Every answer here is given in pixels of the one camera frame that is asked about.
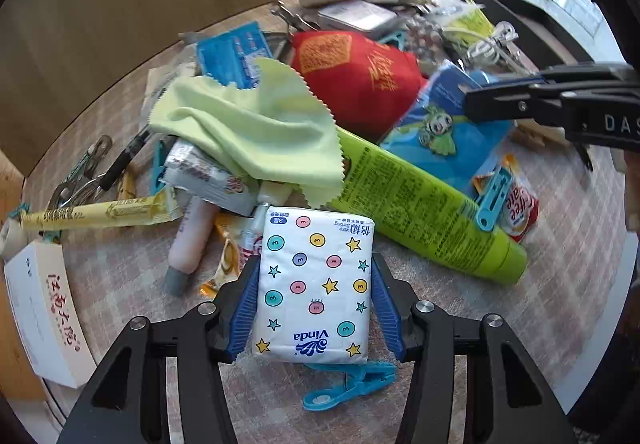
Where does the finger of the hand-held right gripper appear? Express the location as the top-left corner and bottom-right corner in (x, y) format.
(462, 80), (566, 123)
(540, 64), (640, 84)

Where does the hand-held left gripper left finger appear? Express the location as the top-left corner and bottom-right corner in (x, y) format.
(56, 263), (262, 444)

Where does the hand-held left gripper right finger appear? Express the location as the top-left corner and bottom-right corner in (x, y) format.
(369, 253), (576, 444)

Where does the white cable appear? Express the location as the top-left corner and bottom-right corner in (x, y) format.
(457, 32), (518, 68)

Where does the white dotted tissue pack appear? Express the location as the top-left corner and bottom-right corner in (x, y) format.
(250, 205), (376, 365)

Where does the blue cartoon wipes packet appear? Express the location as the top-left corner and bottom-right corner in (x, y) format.
(380, 59), (516, 197)

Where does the pink tube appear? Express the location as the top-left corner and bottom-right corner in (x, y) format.
(165, 197), (221, 297)

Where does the wooden clothespin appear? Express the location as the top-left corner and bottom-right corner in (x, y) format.
(510, 119), (568, 150)

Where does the orange snack wrapper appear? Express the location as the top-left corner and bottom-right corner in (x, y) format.
(200, 214), (266, 300)

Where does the blue plastic clothespin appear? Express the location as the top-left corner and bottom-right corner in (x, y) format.
(302, 360), (397, 411)
(377, 29), (408, 50)

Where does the yellow green packet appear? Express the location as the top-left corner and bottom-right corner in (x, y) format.
(440, 0), (496, 50)

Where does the blue plastic clip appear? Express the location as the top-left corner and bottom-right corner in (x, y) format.
(149, 139), (173, 197)
(472, 164), (516, 232)

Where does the red white creamer sachet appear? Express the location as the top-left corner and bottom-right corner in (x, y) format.
(492, 154), (541, 245)

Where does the pill blister pack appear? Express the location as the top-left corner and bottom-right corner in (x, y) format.
(402, 17), (446, 65)

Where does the lime green tube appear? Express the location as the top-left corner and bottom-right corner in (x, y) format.
(334, 127), (528, 286)

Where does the silver snack packet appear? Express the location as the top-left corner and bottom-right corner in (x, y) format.
(162, 139), (261, 217)

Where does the red fabric pouch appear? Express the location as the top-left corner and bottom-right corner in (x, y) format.
(290, 29), (428, 145)

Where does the long yellow sachet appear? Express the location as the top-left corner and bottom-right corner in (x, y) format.
(20, 194), (183, 232)

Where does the silver tin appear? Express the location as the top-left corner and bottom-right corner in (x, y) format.
(317, 0), (398, 32)

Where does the light green cloth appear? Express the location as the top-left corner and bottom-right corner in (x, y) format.
(149, 57), (345, 210)

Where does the white box red writing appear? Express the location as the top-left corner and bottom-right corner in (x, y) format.
(4, 241), (98, 390)

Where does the white tape roll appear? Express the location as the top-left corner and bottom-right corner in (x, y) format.
(0, 218), (25, 261)

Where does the blue sachet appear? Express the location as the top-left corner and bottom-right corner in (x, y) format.
(195, 22), (273, 90)

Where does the cardboard box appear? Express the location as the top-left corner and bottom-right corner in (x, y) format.
(0, 0), (293, 175)

